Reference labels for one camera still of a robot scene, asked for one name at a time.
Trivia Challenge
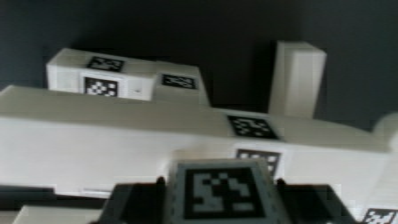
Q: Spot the white chair leg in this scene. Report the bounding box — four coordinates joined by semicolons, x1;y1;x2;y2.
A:
153;61;210;106
47;48;157;101

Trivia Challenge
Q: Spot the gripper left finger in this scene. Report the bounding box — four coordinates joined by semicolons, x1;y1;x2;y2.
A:
89;177;167;224

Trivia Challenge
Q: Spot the white tagged nut cube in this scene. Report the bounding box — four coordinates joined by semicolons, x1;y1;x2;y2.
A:
164;159;292;224

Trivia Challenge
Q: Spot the white chair seat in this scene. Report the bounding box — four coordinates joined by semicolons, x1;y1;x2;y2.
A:
269;41;327;118

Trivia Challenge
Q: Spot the white chair back frame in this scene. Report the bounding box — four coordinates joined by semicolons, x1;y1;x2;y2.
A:
0;86;398;218

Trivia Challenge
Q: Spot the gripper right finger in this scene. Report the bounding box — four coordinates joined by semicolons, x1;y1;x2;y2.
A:
276;179;358;224

